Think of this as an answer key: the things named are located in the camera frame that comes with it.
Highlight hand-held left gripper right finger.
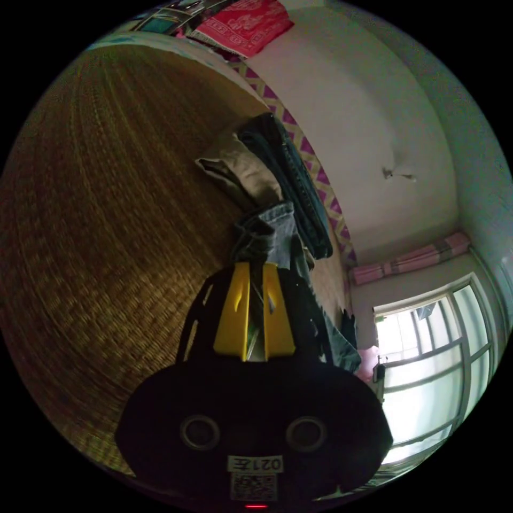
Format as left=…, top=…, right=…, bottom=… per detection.
left=262, top=263, right=297, bottom=361

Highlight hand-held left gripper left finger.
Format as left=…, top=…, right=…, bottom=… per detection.
left=213, top=262, right=252, bottom=362

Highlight blue jeans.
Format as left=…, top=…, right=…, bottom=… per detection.
left=230, top=201, right=363, bottom=374

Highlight pink striped curtain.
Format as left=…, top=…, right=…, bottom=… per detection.
left=351, top=231, right=471, bottom=286

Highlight pile of clothes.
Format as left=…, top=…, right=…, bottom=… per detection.
left=195, top=112, right=334, bottom=260

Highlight bed with woven mat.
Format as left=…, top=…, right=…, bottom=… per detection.
left=0, top=31, right=358, bottom=478

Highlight window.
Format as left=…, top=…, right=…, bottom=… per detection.
left=372, top=272, right=507, bottom=465

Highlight ceiling fan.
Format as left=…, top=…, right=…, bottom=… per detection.
left=381, top=166, right=417, bottom=183

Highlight red patterned blanket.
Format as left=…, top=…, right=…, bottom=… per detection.
left=186, top=0, right=296, bottom=59

